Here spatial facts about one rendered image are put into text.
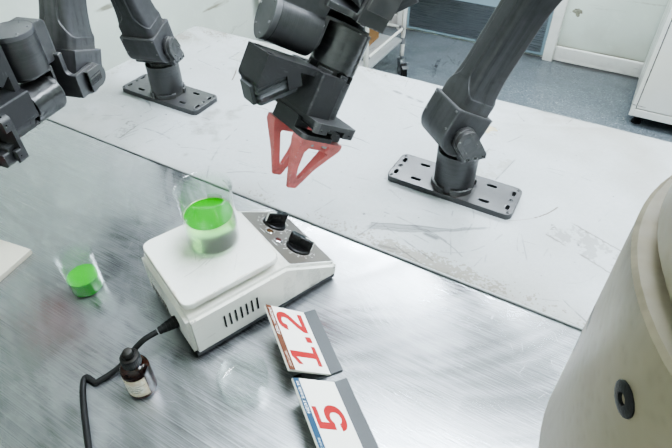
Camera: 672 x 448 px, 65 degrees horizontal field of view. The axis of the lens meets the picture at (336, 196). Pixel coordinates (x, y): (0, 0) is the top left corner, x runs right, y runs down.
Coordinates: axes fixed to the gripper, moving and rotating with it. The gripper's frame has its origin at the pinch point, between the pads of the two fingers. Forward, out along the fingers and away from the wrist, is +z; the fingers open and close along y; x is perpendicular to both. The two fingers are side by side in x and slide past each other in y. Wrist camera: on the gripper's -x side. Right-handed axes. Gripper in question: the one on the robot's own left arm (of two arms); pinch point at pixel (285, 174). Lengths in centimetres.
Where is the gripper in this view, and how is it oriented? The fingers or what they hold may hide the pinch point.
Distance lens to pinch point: 66.9
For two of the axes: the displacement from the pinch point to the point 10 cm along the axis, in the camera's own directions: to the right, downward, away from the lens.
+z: -4.0, 8.6, 3.2
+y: 5.9, 5.1, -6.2
